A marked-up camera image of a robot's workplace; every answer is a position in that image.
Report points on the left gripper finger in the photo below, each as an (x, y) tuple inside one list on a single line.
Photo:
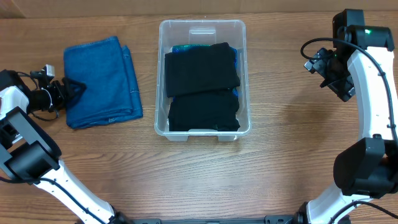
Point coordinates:
[(72, 96), (71, 84)]

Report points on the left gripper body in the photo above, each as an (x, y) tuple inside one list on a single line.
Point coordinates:
[(51, 100)]

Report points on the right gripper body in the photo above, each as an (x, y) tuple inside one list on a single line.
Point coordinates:
[(333, 82)]

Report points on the blue denim jeans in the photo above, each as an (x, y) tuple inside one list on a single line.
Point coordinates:
[(112, 93)]

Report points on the shiny blue sequin cloth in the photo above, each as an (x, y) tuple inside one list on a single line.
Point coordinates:
[(186, 48)]

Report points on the black cloth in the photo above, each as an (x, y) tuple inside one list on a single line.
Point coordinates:
[(202, 70), (214, 110)]

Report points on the clear plastic storage bin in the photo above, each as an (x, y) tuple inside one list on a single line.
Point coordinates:
[(205, 32)]

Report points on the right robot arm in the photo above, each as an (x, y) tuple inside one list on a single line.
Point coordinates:
[(360, 65)]

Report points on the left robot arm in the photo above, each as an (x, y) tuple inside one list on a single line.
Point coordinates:
[(30, 156)]

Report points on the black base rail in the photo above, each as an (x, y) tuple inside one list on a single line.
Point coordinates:
[(268, 219)]

